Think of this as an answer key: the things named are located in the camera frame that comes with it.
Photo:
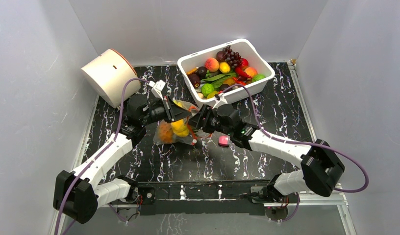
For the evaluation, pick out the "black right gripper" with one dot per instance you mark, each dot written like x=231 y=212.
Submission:
x=203 y=119

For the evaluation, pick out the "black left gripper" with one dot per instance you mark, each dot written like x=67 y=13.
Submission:
x=177 y=112

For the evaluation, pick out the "yellow banana bunch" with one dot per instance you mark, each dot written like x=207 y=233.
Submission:
x=180 y=127

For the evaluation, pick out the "orange toy pineapple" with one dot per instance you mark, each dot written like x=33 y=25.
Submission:
x=164 y=133

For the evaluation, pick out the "clear zip top bag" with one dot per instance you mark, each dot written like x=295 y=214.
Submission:
x=194 y=134

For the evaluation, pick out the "dark purple mangosteen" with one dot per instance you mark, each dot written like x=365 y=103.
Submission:
x=202 y=72

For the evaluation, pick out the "yellow mango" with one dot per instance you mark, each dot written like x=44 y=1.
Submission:
x=224 y=67

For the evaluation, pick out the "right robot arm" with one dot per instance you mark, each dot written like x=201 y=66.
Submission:
x=319 y=167

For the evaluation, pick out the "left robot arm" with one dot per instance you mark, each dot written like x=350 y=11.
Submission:
x=79 y=193

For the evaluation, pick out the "white plastic food bin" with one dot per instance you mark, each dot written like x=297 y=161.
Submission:
x=235 y=88

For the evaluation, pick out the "yellow lemon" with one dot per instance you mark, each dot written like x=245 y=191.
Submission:
x=212 y=94

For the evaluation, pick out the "green lime ball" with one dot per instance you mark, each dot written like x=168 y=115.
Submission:
x=207 y=89

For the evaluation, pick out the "small pink box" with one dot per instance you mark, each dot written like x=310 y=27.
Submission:
x=223 y=141

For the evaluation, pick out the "dark purple plum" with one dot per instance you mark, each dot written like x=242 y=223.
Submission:
x=195 y=80

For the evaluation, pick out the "green leafy vegetable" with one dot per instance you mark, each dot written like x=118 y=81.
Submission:
x=215 y=81

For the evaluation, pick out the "red orange peach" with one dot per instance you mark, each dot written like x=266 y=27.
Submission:
x=212 y=65

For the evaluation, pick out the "red chili pepper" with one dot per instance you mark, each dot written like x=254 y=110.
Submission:
x=241 y=73

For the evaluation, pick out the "dark grape bunch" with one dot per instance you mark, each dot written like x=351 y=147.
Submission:
x=233 y=58

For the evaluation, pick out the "green round fruit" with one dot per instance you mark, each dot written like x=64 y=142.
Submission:
x=258 y=77

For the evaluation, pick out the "orange apricot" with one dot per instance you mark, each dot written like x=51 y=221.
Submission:
x=250 y=71

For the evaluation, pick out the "red apple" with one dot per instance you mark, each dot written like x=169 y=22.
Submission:
x=244 y=64

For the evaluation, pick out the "white cylindrical container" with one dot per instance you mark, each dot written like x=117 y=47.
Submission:
x=108 y=73

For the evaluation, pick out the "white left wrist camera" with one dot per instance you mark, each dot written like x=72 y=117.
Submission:
x=156 y=88

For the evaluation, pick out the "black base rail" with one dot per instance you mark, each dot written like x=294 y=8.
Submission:
x=213 y=197

